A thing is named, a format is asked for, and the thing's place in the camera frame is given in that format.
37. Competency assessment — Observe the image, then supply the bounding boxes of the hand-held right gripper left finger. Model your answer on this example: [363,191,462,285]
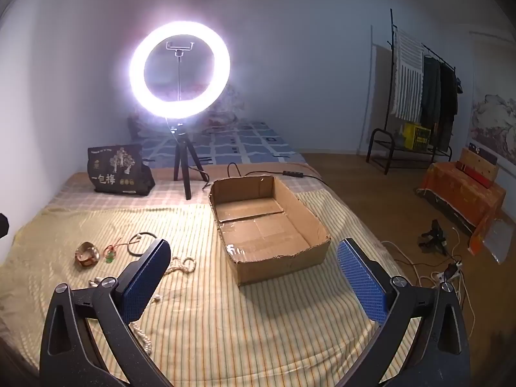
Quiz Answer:
[39,239,172,387]

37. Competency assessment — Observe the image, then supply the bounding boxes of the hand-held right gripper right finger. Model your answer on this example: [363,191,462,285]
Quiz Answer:
[336,238,472,387]

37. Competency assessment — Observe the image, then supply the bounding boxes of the dark green thin bangle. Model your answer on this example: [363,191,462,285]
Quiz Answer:
[128,232,157,256]

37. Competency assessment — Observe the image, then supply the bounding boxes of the cardboard box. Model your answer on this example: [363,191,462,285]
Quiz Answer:
[208,174,331,287]

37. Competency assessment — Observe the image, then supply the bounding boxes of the brown patterned wide bangle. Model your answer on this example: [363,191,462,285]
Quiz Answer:
[74,242,100,269]

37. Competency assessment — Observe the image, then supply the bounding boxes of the checked bed sheet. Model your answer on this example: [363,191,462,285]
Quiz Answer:
[52,163,323,214]

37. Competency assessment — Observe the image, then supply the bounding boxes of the white power strip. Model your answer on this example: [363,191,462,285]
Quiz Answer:
[431,266,462,283]

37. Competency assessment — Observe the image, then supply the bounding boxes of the yellow striped bed sheet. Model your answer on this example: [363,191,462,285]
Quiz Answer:
[0,191,424,387]

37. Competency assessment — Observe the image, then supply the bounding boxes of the black printed bag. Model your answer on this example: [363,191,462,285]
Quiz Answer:
[88,143,156,197]

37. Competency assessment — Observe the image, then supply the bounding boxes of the black tripod stand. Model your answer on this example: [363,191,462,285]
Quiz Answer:
[171,123,210,200]

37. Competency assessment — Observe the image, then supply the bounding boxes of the orange cloth covered stand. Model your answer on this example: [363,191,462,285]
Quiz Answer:
[417,161,506,255]

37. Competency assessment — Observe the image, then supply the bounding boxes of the clear plastic bag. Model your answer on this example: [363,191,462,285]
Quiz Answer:
[481,218,514,264]

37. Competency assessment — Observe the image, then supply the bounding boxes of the yellow box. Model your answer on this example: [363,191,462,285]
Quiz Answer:
[403,123,431,150]

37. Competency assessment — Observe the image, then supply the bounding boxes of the brown cardboard carton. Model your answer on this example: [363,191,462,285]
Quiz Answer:
[457,145,499,189]

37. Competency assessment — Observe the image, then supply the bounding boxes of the blue patterned blanket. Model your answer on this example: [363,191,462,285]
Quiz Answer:
[131,119,307,168]

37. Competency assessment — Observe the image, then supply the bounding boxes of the floral pillow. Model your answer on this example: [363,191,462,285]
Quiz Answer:
[128,84,253,138]

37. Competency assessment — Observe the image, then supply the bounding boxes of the black clothes rack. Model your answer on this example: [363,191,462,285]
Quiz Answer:
[366,8,462,176]

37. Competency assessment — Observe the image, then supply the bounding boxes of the black hanging garment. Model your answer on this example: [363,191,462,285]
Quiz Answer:
[439,62,460,152]

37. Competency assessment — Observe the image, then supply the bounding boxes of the dark green hanging garment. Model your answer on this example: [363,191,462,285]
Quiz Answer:
[420,56,442,130]

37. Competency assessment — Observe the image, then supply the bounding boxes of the phone holder clamp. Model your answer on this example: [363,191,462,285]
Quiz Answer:
[166,41,196,57]

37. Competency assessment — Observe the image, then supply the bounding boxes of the red cord green pendant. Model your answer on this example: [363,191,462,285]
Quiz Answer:
[103,239,122,264]

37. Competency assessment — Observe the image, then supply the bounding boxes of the white cables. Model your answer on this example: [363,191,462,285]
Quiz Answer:
[381,226,478,319]

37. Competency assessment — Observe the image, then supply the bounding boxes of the black cable with controller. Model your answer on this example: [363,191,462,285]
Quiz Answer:
[228,162,327,186]

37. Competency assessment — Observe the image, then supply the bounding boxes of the white ring light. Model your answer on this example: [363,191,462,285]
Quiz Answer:
[128,22,231,115]

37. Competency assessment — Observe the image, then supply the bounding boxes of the wall poster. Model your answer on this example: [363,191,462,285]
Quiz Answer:
[470,32,516,166]

